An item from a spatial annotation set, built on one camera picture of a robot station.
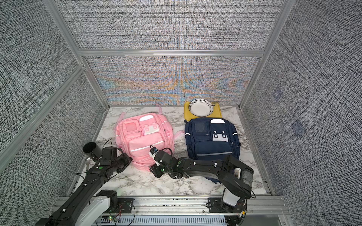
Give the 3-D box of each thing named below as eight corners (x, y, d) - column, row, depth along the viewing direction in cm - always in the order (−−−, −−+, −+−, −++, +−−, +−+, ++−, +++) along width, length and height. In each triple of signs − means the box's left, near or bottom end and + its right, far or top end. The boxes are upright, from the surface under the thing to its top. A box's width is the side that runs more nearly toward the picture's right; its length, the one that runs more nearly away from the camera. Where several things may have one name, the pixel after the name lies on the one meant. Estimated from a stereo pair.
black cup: (86, 153, 93) (80, 148, 87) (96, 145, 96) (91, 139, 90) (96, 162, 89) (90, 157, 83) (106, 153, 93) (101, 148, 87)
